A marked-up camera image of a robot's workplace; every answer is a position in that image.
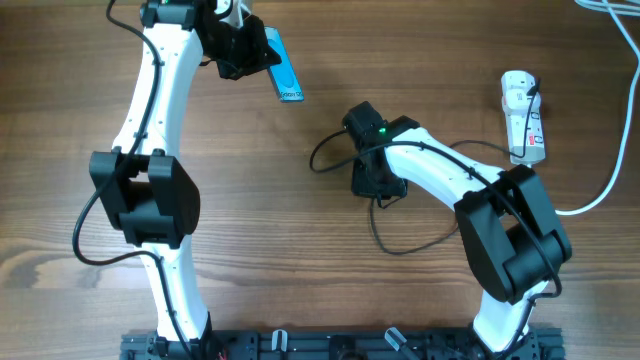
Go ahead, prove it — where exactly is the black USB charger cable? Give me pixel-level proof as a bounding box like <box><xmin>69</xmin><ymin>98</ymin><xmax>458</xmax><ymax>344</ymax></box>
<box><xmin>368</xmin><ymin>77</ymin><xmax>542</xmax><ymax>256</ymax></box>

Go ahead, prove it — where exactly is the teal Galaxy smartphone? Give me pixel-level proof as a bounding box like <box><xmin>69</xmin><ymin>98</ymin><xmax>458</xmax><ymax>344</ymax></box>
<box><xmin>265</xmin><ymin>26</ymin><xmax>304</xmax><ymax>103</ymax></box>

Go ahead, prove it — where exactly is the white power strip cord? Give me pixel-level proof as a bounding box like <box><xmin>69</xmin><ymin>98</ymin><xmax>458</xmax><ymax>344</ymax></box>
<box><xmin>524</xmin><ymin>0</ymin><xmax>640</xmax><ymax>217</ymax></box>

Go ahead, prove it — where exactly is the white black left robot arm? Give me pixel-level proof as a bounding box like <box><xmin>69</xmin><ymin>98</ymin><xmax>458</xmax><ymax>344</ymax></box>
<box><xmin>85</xmin><ymin>1</ymin><xmax>281</xmax><ymax>359</ymax></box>

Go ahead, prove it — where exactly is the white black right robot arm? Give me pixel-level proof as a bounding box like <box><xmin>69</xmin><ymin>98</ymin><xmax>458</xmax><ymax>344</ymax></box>
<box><xmin>342</xmin><ymin>102</ymin><xmax>572</xmax><ymax>358</ymax></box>

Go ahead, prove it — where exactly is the white cable top corner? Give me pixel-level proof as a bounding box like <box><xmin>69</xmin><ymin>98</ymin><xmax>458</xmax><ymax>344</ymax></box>
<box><xmin>573</xmin><ymin>0</ymin><xmax>640</xmax><ymax>18</ymax></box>

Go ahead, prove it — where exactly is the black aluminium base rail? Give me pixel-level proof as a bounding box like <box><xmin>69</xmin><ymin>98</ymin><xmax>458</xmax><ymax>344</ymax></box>
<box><xmin>119</xmin><ymin>328</ymin><xmax>566</xmax><ymax>360</ymax></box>

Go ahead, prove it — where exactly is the white power strip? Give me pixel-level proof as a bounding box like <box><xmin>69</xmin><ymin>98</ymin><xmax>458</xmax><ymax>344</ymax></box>
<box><xmin>501</xmin><ymin>70</ymin><xmax>546</xmax><ymax>167</ymax></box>

